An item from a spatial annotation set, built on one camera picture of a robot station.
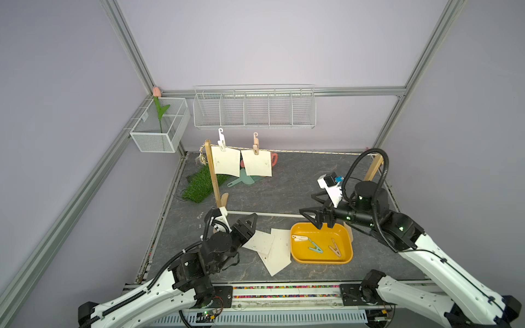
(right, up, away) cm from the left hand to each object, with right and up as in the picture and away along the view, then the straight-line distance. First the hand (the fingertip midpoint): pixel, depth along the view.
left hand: (257, 220), depth 69 cm
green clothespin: (+24, -15, +15) cm, 32 cm away
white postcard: (0, -14, +19) cm, 24 cm away
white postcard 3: (+9, -12, +19) cm, 24 cm away
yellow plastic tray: (+29, -14, +16) cm, 36 cm away
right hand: (+16, +7, -5) cm, 18 cm away
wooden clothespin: (+32, -16, +14) cm, 38 cm away
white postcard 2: (+7, -19, +15) cm, 25 cm away
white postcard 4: (0, +19, -1) cm, 19 cm away
